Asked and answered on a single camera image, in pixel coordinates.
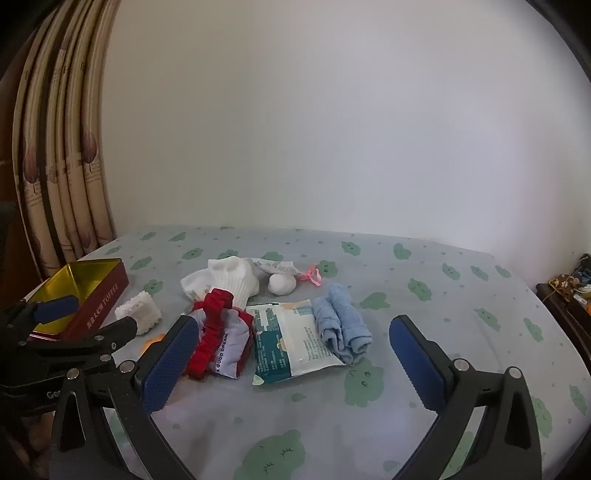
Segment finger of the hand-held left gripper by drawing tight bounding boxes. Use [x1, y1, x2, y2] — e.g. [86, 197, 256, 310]
[18, 318, 140, 360]
[9, 295, 80, 334]

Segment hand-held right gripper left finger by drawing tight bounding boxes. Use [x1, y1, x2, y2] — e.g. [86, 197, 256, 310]
[48, 315, 200, 480]

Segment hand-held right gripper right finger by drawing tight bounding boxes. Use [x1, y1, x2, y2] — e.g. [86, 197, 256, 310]
[389, 315, 542, 480]

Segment white fluffy cloth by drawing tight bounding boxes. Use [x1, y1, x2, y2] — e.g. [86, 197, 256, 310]
[115, 291, 162, 335]

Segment red tin box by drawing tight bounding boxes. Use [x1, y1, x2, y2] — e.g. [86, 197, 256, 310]
[28, 258, 129, 342]

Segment white cloth with red ruffle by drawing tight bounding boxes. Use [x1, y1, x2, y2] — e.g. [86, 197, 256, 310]
[185, 288, 256, 380]

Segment light blue towel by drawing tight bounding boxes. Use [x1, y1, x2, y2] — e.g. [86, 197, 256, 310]
[311, 282, 374, 366]

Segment wet wipes packet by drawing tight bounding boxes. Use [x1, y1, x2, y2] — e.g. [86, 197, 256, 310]
[247, 299, 347, 386]

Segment white knit gloves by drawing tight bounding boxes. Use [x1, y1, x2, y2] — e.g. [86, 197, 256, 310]
[180, 257, 262, 308]

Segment grey bedsheet with green prints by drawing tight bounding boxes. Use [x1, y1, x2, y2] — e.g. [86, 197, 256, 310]
[28, 225, 591, 480]

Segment white round puff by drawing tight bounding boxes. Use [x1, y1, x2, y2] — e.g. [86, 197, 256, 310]
[268, 273, 297, 296]

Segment beige patterned curtain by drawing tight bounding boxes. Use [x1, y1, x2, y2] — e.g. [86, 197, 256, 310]
[11, 0, 123, 278]

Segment white pouch with pink ribbon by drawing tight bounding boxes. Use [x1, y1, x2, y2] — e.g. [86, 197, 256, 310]
[249, 257, 322, 287]

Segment dark wooden nightstand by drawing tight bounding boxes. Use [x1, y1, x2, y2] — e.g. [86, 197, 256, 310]
[536, 254, 591, 365]

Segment brown patterned small item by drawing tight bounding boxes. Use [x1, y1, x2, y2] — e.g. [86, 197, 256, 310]
[549, 274, 581, 297]

